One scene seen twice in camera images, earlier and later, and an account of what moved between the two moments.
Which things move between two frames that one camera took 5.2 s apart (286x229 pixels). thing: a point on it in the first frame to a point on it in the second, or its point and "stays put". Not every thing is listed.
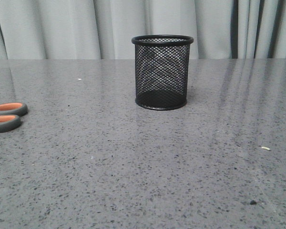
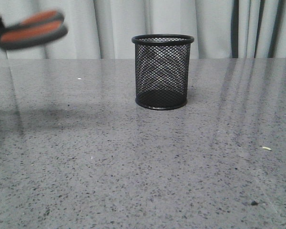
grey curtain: (96, 29) stays put
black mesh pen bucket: (162, 68) stays put
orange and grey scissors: (6, 117) to (36, 29)
